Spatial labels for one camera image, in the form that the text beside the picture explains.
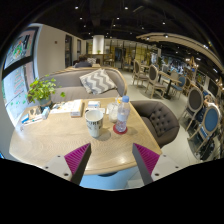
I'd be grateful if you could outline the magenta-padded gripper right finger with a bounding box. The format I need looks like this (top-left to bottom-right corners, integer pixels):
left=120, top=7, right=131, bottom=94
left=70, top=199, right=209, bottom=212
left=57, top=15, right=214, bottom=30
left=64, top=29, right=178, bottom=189
left=131, top=143, right=183, bottom=186

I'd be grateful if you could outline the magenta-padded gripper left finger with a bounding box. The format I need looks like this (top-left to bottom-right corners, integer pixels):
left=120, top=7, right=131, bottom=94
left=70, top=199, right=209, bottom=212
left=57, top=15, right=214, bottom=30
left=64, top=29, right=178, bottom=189
left=43, top=143, right=92, bottom=186

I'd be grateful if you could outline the clear blue-capped water bottle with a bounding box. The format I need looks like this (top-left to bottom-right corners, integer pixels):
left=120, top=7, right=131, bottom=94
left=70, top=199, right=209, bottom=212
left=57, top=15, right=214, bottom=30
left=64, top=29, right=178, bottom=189
left=114, top=95, right=132, bottom=134

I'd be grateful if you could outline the white printed mug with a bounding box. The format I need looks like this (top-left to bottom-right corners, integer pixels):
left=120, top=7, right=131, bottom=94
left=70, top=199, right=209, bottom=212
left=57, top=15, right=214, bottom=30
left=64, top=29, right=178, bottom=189
left=84, top=109, right=105, bottom=139

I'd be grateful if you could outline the dark grey tufted armchair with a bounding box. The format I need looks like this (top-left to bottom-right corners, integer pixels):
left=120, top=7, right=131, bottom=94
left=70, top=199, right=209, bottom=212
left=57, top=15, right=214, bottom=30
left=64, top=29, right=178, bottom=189
left=129, top=99, right=181, bottom=149

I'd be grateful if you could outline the flat round red coaster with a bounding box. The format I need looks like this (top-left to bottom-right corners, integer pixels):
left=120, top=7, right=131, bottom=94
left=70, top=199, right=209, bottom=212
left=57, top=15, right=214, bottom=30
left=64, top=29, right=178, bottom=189
left=112, top=124, right=129, bottom=135

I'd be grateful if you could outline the white open booklet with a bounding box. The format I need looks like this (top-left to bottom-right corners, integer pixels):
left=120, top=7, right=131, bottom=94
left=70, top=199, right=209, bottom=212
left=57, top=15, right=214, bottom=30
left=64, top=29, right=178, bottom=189
left=49, top=99, right=73, bottom=115

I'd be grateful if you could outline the light blue tissue pack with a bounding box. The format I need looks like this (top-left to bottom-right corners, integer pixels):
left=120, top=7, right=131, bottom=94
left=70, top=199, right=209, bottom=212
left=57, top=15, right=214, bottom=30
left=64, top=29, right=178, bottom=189
left=41, top=106, right=51, bottom=120

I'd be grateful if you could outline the clear plastic cup with straw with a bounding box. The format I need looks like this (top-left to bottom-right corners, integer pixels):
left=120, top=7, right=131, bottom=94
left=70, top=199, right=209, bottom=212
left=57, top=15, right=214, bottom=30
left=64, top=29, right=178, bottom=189
left=108, top=96, right=122, bottom=124

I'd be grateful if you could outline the small blue white box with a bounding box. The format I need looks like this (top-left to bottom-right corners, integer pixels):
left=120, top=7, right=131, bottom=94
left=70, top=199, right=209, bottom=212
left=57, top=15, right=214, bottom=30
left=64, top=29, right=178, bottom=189
left=87, top=100, right=101, bottom=109

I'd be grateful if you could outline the group of dining chairs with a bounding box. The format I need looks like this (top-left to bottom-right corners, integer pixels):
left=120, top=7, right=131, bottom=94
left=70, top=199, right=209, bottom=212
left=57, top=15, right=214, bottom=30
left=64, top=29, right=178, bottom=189
left=131, top=59, right=224, bottom=158

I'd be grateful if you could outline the potted green plant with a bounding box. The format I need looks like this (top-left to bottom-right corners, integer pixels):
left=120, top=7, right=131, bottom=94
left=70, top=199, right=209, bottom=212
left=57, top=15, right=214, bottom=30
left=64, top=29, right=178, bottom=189
left=26, top=74, right=67, bottom=108

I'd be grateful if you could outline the grey upholstered sofa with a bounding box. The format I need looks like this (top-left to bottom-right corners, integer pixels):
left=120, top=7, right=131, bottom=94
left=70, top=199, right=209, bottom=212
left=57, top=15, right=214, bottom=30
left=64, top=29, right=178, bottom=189
left=41, top=66, right=128, bottom=103

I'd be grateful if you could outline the grey white chevron cushion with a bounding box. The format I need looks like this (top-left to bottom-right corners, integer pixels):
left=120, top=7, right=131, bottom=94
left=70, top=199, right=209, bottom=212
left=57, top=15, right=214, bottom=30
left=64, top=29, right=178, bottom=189
left=79, top=68, right=118, bottom=95

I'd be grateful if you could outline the dark café table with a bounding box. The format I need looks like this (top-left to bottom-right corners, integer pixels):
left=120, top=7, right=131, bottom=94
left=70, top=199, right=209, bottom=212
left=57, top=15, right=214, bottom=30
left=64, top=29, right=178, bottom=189
left=159, top=69, right=183, bottom=100

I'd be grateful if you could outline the person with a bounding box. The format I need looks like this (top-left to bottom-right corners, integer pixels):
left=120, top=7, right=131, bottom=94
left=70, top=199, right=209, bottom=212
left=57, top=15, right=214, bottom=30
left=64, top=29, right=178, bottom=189
left=73, top=54, right=93, bottom=69

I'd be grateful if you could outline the white round column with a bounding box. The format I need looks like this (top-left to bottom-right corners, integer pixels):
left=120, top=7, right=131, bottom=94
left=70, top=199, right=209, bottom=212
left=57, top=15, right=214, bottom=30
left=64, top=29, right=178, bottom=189
left=92, top=34, right=105, bottom=55

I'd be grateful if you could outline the group of ceiling lights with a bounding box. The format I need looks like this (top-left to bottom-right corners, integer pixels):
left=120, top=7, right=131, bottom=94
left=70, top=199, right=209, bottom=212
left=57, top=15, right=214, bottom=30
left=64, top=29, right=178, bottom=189
left=73, top=3, right=221, bottom=73

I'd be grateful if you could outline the framed colourful wall picture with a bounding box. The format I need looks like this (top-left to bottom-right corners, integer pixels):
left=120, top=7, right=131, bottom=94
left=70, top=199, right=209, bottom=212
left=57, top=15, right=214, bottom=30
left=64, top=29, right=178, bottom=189
left=3, top=27, right=39, bottom=69

